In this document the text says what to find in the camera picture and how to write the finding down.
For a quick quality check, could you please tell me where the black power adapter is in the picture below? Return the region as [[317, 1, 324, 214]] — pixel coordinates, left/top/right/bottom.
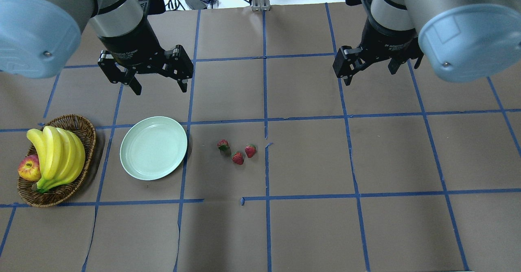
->
[[184, 0, 207, 10]]

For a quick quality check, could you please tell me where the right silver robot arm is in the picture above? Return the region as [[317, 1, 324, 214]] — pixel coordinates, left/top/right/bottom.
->
[[333, 0, 521, 85]]

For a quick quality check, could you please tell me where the red apple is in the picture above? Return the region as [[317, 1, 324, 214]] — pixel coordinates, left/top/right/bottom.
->
[[18, 154, 42, 182]]

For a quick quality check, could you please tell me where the light green plate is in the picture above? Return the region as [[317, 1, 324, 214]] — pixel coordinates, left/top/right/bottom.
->
[[119, 116, 188, 181]]

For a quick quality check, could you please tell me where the yellow banana bunch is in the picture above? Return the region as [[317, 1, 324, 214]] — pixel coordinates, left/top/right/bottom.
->
[[26, 126, 86, 193]]

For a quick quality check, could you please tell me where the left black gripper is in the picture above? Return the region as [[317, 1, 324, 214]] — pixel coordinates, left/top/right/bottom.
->
[[97, 18, 194, 96]]

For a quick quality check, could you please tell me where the brown wicker basket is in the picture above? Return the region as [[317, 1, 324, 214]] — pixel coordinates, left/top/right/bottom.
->
[[17, 114, 97, 207]]

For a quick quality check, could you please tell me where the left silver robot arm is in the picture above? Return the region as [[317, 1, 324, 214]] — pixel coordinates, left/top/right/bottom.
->
[[0, 0, 194, 95]]

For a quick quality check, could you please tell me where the red strawberry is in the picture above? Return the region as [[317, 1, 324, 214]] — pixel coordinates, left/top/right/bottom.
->
[[244, 144, 257, 158], [232, 151, 244, 165], [217, 140, 230, 152]]

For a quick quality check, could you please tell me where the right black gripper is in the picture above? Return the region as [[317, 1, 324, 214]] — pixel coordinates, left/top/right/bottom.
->
[[333, 18, 424, 86]]

